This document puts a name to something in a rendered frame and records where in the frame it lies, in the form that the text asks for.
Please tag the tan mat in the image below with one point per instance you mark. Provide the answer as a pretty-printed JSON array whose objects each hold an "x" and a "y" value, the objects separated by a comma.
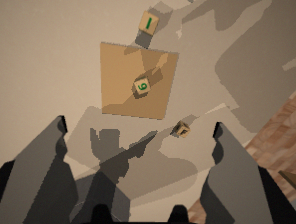
[{"x": 120, "y": 66}]

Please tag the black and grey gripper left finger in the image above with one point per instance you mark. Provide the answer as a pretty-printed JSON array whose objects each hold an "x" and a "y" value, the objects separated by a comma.
[{"x": 37, "y": 186}]

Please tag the tan letter block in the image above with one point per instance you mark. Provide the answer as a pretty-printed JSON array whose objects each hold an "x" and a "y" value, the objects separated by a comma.
[
  {"x": 182, "y": 129},
  {"x": 148, "y": 23},
  {"x": 142, "y": 85}
]

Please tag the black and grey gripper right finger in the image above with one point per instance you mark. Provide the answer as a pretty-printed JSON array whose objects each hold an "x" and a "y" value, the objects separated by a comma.
[{"x": 238, "y": 191}]

